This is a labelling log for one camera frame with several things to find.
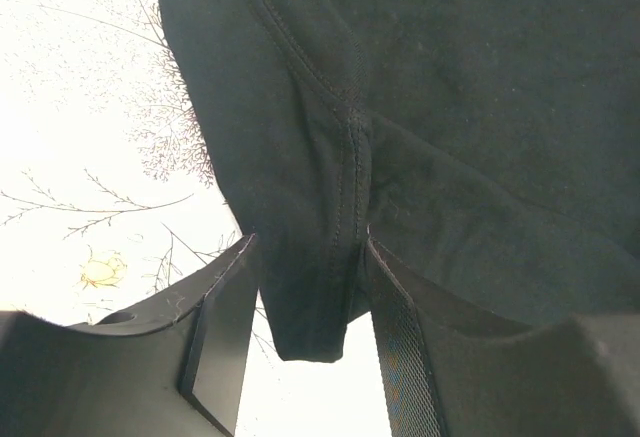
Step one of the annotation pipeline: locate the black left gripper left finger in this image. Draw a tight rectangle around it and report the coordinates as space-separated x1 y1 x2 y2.
1 236 258 437

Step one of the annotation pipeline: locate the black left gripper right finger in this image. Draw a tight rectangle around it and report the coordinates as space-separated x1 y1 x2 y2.
366 240 639 437

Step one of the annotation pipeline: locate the black t shirt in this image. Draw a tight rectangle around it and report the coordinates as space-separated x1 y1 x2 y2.
159 0 639 362

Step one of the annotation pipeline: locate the floral patterned table mat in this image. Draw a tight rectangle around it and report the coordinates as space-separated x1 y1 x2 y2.
0 0 394 437

